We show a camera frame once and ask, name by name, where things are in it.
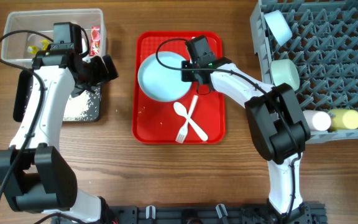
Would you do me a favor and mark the white rice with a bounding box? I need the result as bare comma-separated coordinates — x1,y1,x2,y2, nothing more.
63,87,101,122

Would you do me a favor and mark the white plastic spoon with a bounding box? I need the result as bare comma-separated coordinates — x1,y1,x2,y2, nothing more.
173,102,208,141

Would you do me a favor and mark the light blue plate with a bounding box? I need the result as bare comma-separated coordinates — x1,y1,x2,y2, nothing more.
137,54,191,103

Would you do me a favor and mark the red clear plastic wrapper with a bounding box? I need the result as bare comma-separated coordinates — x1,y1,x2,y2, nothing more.
89,26,101,57

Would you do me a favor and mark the yellow candy wrapper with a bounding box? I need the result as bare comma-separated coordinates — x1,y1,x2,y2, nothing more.
27,39,50,55

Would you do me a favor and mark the white plastic fork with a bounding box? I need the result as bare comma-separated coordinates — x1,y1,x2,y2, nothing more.
173,95,198,144

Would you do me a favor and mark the mint green bowl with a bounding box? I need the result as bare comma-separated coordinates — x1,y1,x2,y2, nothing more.
271,59,300,91

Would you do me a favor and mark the light blue small bowl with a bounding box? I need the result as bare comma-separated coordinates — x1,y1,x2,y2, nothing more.
264,10,293,46

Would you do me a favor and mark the pale pink plastic cup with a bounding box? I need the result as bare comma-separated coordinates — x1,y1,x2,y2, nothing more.
303,110,331,131

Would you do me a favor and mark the yellow plastic cup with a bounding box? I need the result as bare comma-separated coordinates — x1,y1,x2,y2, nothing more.
328,109,358,131

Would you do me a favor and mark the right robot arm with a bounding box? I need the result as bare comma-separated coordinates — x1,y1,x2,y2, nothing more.
181,35,310,223

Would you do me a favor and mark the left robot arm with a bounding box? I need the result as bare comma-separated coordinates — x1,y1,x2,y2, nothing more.
0,22,118,223

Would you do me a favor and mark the clear plastic waste bin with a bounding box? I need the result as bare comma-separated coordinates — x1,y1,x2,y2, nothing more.
1,8,107,68

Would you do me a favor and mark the grey dishwasher rack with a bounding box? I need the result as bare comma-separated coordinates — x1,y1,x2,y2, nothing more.
250,0,358,144

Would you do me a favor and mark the black plastic tray bin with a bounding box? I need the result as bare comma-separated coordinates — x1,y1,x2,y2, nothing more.
12,67,103,123

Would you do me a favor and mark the red serving tray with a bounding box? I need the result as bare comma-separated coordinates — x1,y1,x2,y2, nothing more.
132,31,226,144

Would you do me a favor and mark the right black cable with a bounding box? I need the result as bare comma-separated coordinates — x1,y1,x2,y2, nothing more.
155,38,303,215

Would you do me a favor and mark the black cable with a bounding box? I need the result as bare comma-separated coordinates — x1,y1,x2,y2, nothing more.
0,29,55,224
155,38,303,215

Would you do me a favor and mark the left black cable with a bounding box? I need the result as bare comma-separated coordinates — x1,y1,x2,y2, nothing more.
0,29,55,224

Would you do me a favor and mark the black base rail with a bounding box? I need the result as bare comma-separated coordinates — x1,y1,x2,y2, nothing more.
110,202,328,224

